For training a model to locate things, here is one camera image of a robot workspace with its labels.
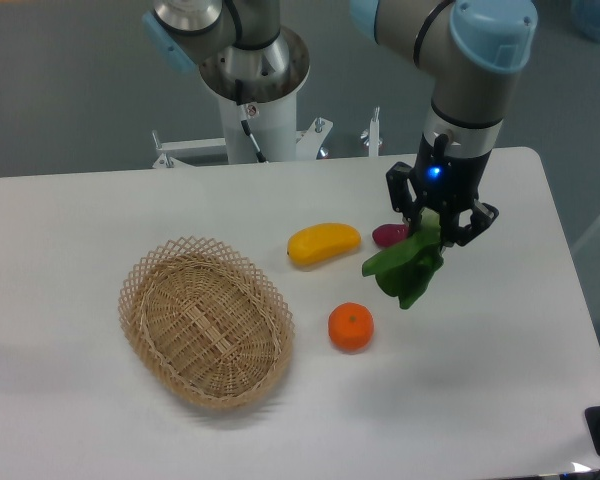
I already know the orange tangerine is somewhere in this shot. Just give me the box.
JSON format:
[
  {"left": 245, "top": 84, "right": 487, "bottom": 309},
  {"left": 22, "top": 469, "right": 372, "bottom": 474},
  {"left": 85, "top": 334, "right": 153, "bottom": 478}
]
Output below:
[{"left": 328, "top": 302, "right": 375, "bottom": 353}]

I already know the white pedestal base frame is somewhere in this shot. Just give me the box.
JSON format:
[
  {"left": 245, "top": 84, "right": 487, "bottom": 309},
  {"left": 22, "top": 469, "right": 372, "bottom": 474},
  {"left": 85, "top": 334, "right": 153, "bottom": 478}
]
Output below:
[{"left": 151, "top": 106, "right": 385, "bottom": 169}]

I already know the yellow mango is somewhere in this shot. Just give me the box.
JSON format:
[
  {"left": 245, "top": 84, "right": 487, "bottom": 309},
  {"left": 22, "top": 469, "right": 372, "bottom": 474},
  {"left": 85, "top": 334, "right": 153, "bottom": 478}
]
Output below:
[{"left": 287, "top": 223, "right": 361, "bottom": 267}]

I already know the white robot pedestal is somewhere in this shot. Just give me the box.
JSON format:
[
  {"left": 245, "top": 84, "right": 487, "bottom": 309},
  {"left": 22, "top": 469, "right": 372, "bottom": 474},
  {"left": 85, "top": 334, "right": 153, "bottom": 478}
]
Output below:
[{"left": 199, "top": 27, "right": 310, "bottom": 165}]

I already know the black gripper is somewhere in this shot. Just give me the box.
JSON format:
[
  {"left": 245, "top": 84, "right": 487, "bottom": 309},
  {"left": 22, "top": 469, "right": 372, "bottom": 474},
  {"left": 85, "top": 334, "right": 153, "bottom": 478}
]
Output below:
[{"left": 386, "top": 137, "right": 499, "bottom": 248}]

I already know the woven wicker basket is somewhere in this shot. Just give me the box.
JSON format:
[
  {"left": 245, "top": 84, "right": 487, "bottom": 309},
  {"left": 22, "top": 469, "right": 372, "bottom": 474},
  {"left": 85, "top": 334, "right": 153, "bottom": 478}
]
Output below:
[{"left": 118, "top": 237, "right": 294, "bottom": 410}]

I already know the green leafy vegetable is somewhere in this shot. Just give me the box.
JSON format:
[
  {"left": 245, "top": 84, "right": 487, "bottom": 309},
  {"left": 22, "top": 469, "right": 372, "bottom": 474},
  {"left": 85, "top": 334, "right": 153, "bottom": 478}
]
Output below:
[{"left": 361, "top": 209, "right": 444, "bottom": 310}]

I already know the black white cable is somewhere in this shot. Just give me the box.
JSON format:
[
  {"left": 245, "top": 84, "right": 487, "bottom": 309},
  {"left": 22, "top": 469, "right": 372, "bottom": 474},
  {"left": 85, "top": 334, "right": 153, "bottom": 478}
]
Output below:
[{"left": 234, "top": 78, "right": 269, "bottom": 164}]

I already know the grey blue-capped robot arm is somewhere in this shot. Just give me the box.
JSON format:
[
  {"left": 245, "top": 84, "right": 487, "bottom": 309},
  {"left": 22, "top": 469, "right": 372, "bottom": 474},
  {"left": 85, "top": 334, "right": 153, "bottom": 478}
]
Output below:
[{"left": 142, "top": 1, "right": 538, "bottom": 247}]

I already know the blue bag in corner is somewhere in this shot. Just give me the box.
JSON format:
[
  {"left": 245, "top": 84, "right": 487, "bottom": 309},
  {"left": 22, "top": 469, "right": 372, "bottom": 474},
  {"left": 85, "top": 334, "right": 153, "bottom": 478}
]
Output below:
[{"left": 570, "top": 0, "right": 600, "bottom": 43}]

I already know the purple sweet potato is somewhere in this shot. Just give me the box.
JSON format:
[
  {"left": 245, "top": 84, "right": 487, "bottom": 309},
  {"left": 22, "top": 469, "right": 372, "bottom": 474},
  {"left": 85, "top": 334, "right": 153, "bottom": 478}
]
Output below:
[{"left": 371, "top": 223, "right": 409, "bottom": 249}]

